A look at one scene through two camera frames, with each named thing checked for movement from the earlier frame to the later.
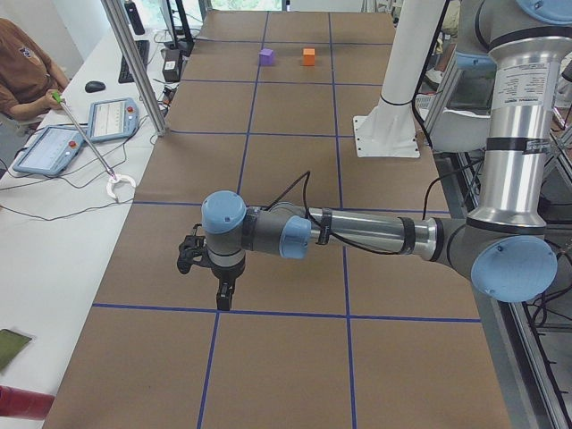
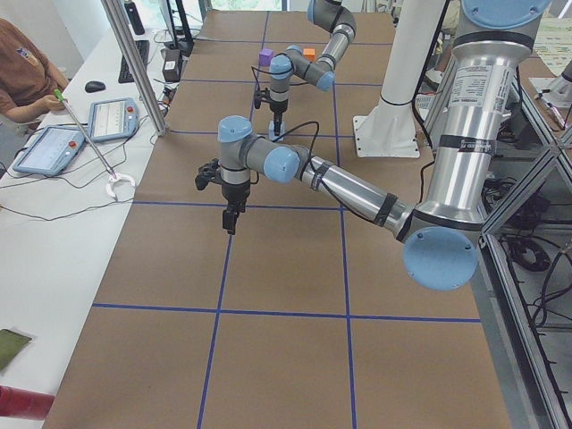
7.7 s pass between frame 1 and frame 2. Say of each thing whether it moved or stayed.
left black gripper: moved
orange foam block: stayed
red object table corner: stayed
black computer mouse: stayed
